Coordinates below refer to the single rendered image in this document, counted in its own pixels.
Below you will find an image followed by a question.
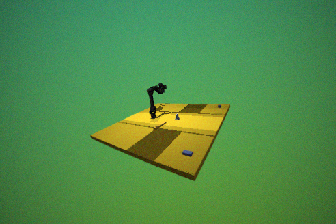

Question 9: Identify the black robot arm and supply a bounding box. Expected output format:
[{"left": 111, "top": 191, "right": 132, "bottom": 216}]
[{"left": 147, "top": 83, "right": 165, "bottom": 119}]

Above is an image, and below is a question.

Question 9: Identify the blue flat bar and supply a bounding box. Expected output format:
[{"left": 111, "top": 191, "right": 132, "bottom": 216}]
[{"left": 182, "top": 150, "right": 193, "bottom": 156}]

